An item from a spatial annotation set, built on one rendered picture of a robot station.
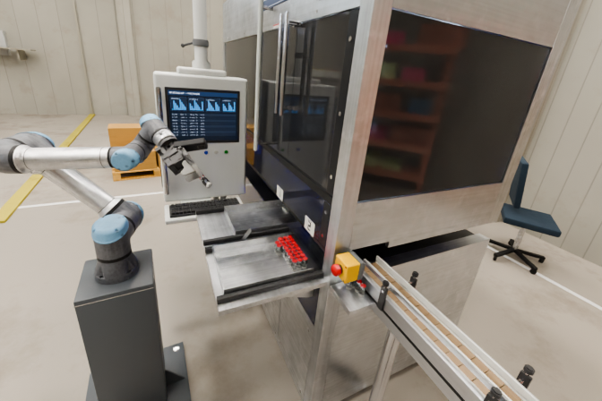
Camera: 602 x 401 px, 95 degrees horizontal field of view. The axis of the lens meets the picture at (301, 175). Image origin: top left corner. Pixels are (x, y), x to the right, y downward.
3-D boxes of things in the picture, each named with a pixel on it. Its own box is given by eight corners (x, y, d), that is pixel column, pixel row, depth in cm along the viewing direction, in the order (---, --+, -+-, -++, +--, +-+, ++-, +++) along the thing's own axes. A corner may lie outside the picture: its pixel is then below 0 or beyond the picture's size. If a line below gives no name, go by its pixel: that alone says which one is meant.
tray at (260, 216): (282, 204, 162) (283, 199, 161) (302, 226, 141) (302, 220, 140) (224, 211, 148) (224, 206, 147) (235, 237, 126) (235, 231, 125)
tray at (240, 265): (288, 239, 129) (288, 233, 128) (313, 275, 107) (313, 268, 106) (211, 252, 115) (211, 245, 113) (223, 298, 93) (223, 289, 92)
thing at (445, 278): (304, 209, 349) (312, 141, 319) (445, 355, 177) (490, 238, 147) (223, 221, 306) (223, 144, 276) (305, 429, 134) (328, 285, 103)
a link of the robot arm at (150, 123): (150, 131, 114) (161, 115, 113) (163, 148, 111) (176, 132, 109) (133, 125, 107) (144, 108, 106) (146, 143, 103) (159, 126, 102)
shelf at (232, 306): (279, 203, 167) (279, 200, 167) (343, 280, 109) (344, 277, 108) (195, 214, 147) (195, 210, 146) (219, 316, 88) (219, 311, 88)
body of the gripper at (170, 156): (176, 177, 103) (159, 157, 107) (196, 164, 106) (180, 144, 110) (168, 166, 96) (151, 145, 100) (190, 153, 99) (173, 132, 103)
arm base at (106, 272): (91, 289, 103) (87, 267, 99) (97, 264, 115) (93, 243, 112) (139, 278, 110) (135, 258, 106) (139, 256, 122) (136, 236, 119)
